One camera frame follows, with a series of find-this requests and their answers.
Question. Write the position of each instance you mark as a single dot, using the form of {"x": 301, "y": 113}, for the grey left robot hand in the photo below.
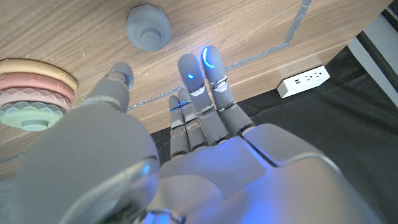
{"x": 217, "y": 174}

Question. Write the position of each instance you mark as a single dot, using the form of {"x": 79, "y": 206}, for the black backdrop curtain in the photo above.
{"x": 311, "y": 130}

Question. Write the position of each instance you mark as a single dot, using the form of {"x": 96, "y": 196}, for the white power strip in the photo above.
{"x": 303, "y": 82}

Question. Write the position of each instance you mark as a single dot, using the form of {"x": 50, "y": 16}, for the black backdrop stand pole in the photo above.
{"x": 376, "y": 56}

